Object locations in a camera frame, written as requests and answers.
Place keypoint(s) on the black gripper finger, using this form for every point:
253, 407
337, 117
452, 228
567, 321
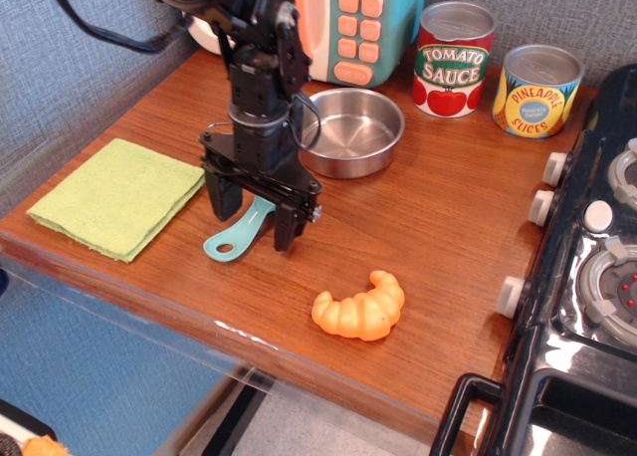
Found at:
225, 195
290, 223

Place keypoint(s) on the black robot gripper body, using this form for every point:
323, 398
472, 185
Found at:
261, 155

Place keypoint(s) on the teal dish brush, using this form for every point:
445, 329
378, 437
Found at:
231, 243

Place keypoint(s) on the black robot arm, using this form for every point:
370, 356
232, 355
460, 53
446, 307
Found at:
267, 67

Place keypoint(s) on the stainless steel pot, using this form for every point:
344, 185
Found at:
344, 133

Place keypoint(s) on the green folded cloth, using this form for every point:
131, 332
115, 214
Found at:
119, 199

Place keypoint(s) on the orange toy croissant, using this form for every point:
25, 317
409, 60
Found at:
367, 316

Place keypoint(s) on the teal toy microwave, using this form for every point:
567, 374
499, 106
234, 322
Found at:
357, 43

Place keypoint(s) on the tomato sauce can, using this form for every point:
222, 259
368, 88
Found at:
452, 56

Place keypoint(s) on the pineapple slices can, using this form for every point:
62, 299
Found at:
537, 88

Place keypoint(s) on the orange fuzzy object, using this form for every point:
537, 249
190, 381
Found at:
44, 446

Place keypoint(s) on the black toy stove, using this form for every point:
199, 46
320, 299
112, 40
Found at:
570, 382

